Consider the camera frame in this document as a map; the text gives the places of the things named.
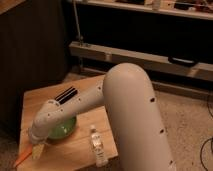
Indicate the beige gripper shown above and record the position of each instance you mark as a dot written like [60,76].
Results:
[37,150]

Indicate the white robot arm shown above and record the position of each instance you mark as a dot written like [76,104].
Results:
[127,94]

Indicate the orange pepper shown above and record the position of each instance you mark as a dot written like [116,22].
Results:
[24,155]

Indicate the green ceramic bowl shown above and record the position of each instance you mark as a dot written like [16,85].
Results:
[63,130]

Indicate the clear plastic water bottle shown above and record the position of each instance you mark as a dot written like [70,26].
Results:
[97,147]

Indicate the black striped rectangular box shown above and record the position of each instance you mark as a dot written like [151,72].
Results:
[66,95]

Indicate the long metal case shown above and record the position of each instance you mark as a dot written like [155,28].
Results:
[152,62]

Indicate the thin metal pole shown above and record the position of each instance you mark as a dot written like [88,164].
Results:
[79,36]

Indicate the wooden shelf with clutter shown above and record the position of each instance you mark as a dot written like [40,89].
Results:
[143,8]

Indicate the black case handle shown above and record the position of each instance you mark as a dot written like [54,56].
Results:
[186,63]

